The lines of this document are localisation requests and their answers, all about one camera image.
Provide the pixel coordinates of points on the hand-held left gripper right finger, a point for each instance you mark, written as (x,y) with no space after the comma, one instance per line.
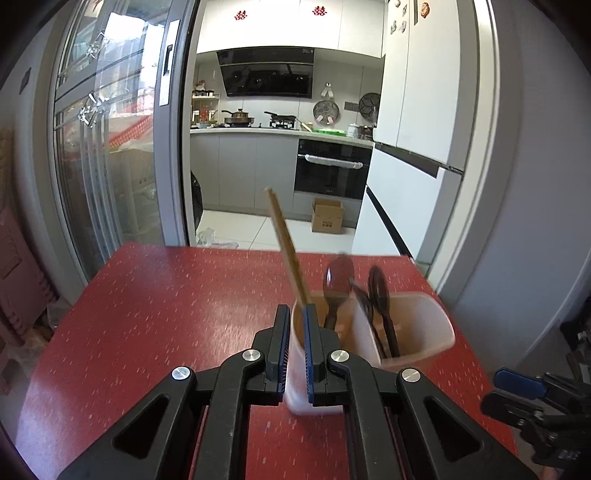
(310,360)

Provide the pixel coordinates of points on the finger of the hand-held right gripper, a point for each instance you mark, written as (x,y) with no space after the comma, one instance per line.
(517,382)
(501,408)

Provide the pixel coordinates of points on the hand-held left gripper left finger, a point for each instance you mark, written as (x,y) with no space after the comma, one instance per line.
(279,355)

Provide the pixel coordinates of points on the dark translucent plastic spoon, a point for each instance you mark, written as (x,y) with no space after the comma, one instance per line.
(362,300)
(379,290)
(339,274)

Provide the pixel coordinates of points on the wooden chopstick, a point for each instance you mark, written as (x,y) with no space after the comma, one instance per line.
(288,249)

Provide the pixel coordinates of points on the beige plastic utensil holder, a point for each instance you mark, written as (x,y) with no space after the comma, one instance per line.
(415,323)

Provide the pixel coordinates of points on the dark floor bag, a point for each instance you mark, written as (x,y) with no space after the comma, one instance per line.
(577,334)

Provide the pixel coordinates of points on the white plastic bag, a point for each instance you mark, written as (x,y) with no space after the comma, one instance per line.
(214,237)

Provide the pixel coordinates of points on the cardboard box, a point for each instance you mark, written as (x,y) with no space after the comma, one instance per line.
(328,217)

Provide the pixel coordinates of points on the black bag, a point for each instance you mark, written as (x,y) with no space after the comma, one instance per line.
(196,196)

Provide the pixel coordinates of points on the black built-in oven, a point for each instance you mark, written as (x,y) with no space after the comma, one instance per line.
(330,175)

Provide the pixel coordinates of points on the grey kitchen counter cabinet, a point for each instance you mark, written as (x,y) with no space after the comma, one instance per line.
(244,170)

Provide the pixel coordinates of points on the black frying pan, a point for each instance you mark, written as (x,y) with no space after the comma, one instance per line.
(280,119)

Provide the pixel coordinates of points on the cooking pot with lid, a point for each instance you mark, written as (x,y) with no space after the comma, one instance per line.
(239,117)

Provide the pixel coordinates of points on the hanging metal strainer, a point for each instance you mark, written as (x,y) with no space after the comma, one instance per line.
(326,110)

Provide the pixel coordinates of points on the spice rack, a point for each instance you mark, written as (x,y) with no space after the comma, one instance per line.
(204,108)

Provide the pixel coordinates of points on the round hanging trivet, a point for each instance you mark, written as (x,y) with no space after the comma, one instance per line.
(369,104)

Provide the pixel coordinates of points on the sliding glass door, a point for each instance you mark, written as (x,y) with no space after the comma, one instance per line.
(115,138)

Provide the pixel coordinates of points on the black range hood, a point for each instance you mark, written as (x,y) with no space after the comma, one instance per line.
(268,74)

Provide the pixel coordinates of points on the white refrigerator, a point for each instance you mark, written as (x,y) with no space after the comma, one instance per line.
(415,92)

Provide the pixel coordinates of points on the white wall cabinets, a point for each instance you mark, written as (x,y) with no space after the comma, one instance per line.
(286,27)

